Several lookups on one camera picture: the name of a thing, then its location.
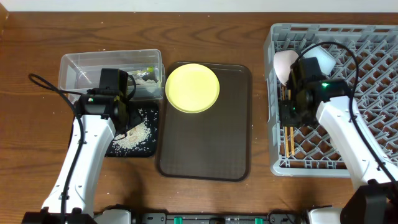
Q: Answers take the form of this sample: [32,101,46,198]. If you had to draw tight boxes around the light blue bowl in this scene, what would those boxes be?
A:
[303,46,336,76]

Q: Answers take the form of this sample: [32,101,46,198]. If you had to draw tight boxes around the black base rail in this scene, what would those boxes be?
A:
[93,212,312,224]

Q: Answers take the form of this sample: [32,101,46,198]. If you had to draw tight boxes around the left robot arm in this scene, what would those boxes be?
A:
[22,88,140,223]

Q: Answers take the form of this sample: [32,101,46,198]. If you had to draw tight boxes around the dark brown serving tray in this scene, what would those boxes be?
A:
[156,63,252,182]

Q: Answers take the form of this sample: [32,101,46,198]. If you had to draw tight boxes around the yellow round plate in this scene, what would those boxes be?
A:
[165,63,220,113]

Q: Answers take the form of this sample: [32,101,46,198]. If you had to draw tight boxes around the clear plastic bin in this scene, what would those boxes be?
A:
[58,49,165,101]

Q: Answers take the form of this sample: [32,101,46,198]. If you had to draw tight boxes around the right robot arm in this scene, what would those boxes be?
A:
[274,51,397,223]

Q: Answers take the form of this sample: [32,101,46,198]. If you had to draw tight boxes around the wooden chopstick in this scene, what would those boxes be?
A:
[288,90,295,156]
[281,86,289,158]

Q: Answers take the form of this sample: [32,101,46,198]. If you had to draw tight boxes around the spilled rice pile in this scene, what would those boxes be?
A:
[106,105,159,157]

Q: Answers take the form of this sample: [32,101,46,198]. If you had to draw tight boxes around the green snack wrapper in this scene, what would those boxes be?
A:
[127,67,159,85]

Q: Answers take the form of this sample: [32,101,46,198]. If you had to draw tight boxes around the black plastic bin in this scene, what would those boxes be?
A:
[69,96,159,160]

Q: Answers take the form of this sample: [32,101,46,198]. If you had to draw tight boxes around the grey plastic dishwasher rack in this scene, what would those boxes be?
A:
[263,23,397,178]

